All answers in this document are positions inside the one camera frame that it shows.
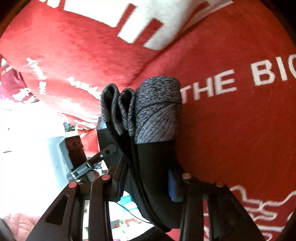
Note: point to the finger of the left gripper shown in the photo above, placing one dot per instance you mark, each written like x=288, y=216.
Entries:
x=103, y=154

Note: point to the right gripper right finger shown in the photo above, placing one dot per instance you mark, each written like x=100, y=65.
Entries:
x=209, y=210

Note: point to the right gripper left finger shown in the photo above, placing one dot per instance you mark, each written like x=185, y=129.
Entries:
x=63, y=220

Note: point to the black pants with blue trim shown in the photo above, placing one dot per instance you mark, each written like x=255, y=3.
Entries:
x=143, y=123

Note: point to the red blanket with white characters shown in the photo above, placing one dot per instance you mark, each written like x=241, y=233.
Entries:
x=235, y=63

